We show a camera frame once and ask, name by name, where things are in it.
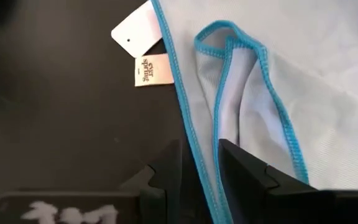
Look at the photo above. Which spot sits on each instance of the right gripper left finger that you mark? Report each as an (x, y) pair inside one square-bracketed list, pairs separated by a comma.
[(160, 202)]

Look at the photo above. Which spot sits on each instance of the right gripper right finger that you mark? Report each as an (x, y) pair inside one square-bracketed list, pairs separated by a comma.
[(250, 199)]

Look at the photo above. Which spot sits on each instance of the pale blue teal-edged towel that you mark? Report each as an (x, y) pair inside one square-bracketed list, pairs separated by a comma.
[(306, 77)]

